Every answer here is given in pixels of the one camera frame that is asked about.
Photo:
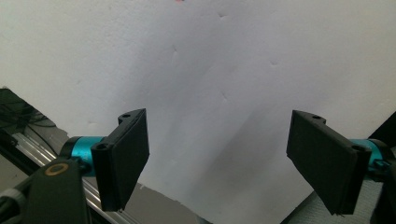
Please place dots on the aluminium profile rail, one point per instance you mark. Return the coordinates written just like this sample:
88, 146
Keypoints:
34, 151

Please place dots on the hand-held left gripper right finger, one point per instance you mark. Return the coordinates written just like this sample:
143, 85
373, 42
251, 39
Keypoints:
323, 161

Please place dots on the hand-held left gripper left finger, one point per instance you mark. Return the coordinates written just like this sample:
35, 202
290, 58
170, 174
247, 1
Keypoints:
121, 161

